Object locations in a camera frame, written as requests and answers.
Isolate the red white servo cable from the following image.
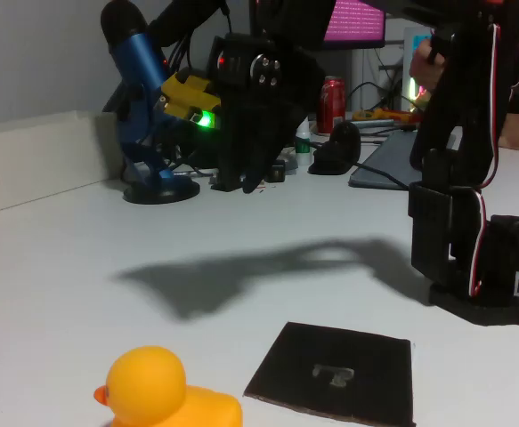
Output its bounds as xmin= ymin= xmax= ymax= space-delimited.
xmin=466 ymin=21 xmax=519 ymax=298

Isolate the white raised desk ledge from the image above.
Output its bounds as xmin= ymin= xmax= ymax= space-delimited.
xmin=0 ymin=109 xmax=125 ymax=219

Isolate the black camera cable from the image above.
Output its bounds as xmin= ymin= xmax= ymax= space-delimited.
xmin=352 ymin=162 xmax=412 ymax=190

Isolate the small black cube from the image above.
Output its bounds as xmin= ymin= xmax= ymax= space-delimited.
xmin=265 ymin=159 xmax=287 ymax=183

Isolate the black square pad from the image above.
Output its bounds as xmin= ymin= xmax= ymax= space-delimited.
xmin=244 ymin=321 xmax=418 ymax=427

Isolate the black audio device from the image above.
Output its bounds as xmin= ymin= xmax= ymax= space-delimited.
xmin=169 ymin=66 xmax=224 ymax=175

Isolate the small black stand base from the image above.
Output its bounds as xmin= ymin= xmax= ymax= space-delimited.
xmin=209 ymin=176 xmax=247 ymax=193

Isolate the grey desk mat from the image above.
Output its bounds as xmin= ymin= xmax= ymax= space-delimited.
xmin=349 ymin=131 xmax=458 ymax=191

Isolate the yellow rubber duck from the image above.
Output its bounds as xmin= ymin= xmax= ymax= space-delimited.
xmin=93 ymin=345 xmax=245 ymax=427

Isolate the white green spray bottle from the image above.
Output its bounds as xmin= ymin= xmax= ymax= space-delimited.
xmin=294 ymin=117 xmax=312 ymax=168

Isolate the yellow gripper camera mount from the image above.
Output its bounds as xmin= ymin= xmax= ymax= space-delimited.
xmin=154 ymin=73 xmax=223 ymax=133

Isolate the person's right hand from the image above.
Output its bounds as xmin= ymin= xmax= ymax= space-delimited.
xmin=409 ymin=37 xmax=447 ymax=94

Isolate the blue desktop microphone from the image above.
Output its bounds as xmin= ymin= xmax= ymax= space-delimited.
xmin=101 ymin=0 xmax=201 ymax=205

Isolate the computer monitor with pink text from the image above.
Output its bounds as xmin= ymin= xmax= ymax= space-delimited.
xmin=321 ymin=0 xmax=388 ymax=50

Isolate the white framed lit enclosure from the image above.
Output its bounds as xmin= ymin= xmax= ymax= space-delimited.
xmin=403 ymin=26 xmax=434 ymax=112

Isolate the red soda can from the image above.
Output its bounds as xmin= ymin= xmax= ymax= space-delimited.
xmin=317 ymin=75 xmax=347 ymax=134

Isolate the black computer mouse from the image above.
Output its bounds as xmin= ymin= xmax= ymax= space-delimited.
xmin=307 ymin=120 xmax=362 ymax=175

